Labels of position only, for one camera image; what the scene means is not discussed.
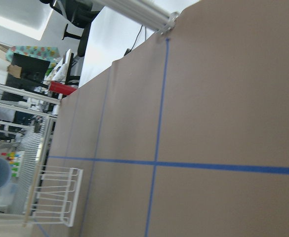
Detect black office chair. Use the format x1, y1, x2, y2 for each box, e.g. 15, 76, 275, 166
40, 0, 101, 58

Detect black monitor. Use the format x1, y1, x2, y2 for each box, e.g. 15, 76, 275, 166
5, 53, 50, 93

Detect white wire cup holder rack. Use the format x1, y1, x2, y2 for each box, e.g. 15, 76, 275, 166
23, 165, 83, 227

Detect aluminium frame post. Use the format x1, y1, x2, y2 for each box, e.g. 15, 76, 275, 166
97, 0, 180, 34

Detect red cylinder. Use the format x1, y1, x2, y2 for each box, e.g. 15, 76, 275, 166
48, 81, 77, 95

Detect colourful toy blocks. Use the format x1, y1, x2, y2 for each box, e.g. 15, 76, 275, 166
1, 151, 24, 177

